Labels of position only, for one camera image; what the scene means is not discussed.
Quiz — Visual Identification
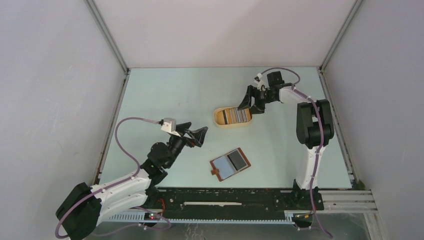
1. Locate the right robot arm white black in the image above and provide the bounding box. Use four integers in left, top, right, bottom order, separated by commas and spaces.
238, 67, 335, 209

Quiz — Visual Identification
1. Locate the beige oval card tray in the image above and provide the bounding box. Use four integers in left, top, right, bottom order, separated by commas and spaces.
213, 106, 253, 129

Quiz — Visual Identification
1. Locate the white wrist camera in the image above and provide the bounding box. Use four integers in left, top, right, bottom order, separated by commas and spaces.
160, 117, 181, 137
254, 73, 266, 91

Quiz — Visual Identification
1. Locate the aluminium frame rail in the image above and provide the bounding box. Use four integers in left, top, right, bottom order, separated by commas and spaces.
76, 188, 379, 215

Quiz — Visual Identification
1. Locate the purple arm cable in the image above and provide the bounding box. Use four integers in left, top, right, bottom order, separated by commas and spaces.
54, 117, 172, 240
261, 67, 334, 239

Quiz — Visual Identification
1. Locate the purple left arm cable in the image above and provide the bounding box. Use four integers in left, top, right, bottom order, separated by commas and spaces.
54, 117, 172, 240

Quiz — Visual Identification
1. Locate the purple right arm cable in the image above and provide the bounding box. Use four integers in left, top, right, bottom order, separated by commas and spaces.
261, 67, 334, 239

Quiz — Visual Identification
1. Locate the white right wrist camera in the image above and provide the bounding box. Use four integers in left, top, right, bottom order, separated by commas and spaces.
254, 73, 266, 91

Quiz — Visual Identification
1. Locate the white toothed cable duct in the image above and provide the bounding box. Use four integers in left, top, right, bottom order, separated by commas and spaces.
102, 210, 294, 225

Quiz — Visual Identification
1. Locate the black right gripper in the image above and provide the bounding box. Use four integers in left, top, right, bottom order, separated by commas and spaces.
237, 84, 277, 115

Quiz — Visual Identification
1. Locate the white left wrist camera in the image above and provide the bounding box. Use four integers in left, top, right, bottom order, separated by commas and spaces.
160, 117, 181, 137

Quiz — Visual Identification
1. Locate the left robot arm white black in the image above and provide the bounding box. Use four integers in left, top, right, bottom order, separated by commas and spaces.
55, 118, 208, 240

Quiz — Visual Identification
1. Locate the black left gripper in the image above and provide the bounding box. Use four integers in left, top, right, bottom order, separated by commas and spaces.
165, 122, 207, 168

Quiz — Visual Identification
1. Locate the brown leather card holder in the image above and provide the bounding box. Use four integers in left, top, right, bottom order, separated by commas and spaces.
209, 147, 251, 182

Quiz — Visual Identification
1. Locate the stack of credit cards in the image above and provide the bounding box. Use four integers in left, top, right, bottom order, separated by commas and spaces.
216, 107, 252, 125

